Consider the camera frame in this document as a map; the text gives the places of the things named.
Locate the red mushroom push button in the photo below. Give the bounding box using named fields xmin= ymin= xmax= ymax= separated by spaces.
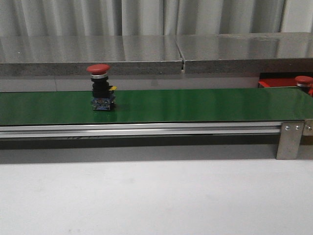
xmin=87 ymin=64 xmax=116 ymax=111
xmin=294 ymin=75 xmax=313 ymax=94

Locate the grey stone shelf slab left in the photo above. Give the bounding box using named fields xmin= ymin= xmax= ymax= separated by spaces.
xmin=0 ymin=36 xmax=182 ymax=76

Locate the grey stone shelf slab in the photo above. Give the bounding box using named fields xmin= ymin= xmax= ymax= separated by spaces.
xmin=176 ymin=32 xmax=313 ymax=74
xmin=0 ymin=36 xmax=182 ymax=76

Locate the red plastic tray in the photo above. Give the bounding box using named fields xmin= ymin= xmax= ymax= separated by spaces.
xmin=258 ymin=72 xmax=313 ymax=96

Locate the green conveyor belt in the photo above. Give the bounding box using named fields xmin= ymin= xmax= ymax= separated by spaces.
xmin=0 ymin=88 xmax=313 ymax=126

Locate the grey stone shelf slab right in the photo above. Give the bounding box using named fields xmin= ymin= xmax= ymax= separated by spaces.
xmin=176 ymin=32 xmax=313 ymax=74

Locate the grey curtain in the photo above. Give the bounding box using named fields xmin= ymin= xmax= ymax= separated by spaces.
xmin=0 ymin=0 xmax=313 ymax=36

